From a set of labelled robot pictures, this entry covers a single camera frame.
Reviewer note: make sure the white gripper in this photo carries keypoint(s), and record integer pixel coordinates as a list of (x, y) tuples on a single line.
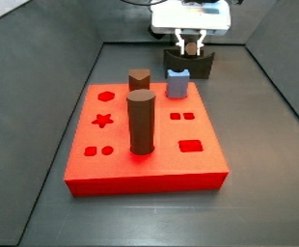
[(175, 16)]

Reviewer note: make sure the brown hexagon peg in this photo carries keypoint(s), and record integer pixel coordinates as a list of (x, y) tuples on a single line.
[(191, 49)]

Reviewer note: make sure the red shape sorter board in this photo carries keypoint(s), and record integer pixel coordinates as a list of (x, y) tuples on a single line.
[(187, 161)]

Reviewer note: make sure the black curved holder stand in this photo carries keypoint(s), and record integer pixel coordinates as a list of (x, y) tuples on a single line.
[(196, 64)]

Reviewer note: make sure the blue arch shaped peg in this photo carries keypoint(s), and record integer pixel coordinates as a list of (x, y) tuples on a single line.
[(177, 83)]

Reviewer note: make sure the brown heart shaped peg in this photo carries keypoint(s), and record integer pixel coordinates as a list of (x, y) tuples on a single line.
[(139, 79)]

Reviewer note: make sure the tall brown cylinder peg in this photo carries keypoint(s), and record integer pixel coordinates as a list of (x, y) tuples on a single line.
[(141, 120)]

